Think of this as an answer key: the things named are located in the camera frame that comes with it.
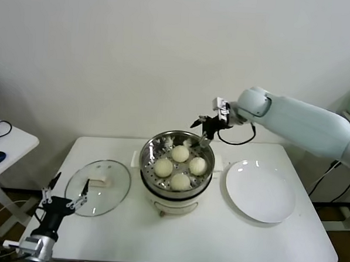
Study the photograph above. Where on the perforated steel steamer basket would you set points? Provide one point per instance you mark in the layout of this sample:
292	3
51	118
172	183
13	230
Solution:
148	156

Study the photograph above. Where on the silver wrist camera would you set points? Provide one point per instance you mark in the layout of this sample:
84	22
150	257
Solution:
31	245
220	108

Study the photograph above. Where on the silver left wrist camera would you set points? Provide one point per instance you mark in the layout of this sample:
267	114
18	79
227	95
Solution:
31	245

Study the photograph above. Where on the white side desk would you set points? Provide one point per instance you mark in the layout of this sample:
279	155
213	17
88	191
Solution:
19	140

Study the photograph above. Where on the round glass pot lid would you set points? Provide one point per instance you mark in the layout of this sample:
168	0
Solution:
115	175

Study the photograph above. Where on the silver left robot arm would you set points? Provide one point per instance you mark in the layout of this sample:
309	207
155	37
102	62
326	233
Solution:
39	247

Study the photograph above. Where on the large white round plate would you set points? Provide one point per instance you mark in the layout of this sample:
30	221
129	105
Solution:
260	191

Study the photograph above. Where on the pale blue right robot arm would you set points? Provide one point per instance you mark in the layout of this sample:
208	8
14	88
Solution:
304	123

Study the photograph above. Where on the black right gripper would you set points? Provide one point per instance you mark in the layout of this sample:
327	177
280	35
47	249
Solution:
215	124

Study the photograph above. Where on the white steamed baozi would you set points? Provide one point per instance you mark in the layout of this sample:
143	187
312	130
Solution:
163	168
180	181
197	166
180	153

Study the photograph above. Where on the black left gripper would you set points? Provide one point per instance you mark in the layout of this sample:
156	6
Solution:
56	211

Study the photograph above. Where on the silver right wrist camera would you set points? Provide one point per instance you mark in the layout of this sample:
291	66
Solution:
220	108

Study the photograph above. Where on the white electric cooking pot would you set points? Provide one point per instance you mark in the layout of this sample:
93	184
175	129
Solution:
174	205

